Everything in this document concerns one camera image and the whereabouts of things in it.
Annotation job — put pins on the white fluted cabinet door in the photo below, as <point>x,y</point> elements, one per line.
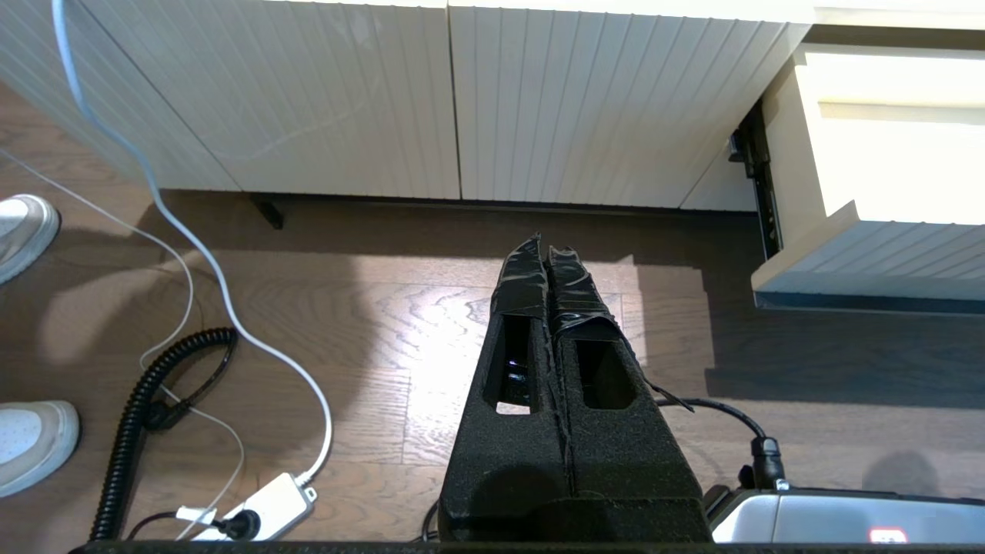
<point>308,77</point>
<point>577,100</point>

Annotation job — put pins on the black power plug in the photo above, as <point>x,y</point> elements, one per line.
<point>240,525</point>

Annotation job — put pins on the white power strip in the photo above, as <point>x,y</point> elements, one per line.
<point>277,500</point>

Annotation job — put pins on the silver robot chassis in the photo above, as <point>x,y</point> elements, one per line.
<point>831,519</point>

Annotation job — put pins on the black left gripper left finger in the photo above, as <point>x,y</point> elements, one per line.
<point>508,477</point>

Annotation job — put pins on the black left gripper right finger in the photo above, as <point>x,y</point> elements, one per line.
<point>623,477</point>

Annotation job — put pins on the white fluted drawer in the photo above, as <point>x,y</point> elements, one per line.
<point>885,254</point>

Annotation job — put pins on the white shoe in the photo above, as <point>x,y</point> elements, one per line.
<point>23,231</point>
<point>31,446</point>

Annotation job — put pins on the white tv cabinet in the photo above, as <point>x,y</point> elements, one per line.
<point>308,77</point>

